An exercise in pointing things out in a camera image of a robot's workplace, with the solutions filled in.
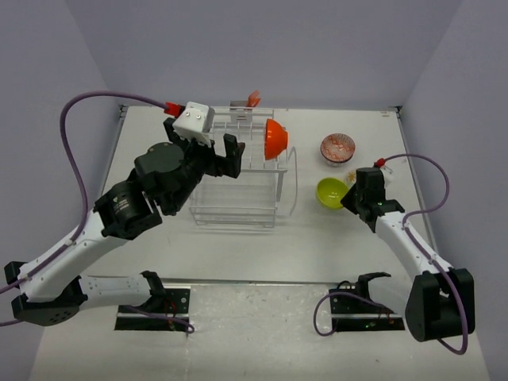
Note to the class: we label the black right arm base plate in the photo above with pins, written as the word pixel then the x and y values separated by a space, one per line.
pixel 352 315

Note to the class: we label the white wire dish rack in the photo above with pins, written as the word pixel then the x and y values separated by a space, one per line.
pixel 255 199

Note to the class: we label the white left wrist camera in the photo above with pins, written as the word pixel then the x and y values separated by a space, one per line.
pixel 195 123

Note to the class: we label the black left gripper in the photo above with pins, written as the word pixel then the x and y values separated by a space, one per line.
pixel 230 164

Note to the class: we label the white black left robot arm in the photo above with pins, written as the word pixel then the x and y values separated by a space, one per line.
pixel 55 289

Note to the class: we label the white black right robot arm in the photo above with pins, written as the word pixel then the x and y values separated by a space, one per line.
pixel 439 303

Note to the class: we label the red rim zigzag bowl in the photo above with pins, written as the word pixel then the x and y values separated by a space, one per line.
pixel 337 149

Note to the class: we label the lime green bowl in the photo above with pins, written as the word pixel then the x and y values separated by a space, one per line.
pixel 329 193

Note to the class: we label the orange clip on grey block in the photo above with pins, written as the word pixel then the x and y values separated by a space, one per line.
pixel 252 101

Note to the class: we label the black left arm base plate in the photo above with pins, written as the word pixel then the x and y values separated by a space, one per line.
pixel 170 316

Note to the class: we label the white green orange patterned bowl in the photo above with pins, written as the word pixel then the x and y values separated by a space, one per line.
pixel 350 178

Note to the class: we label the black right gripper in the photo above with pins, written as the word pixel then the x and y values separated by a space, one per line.
pixel 347 201

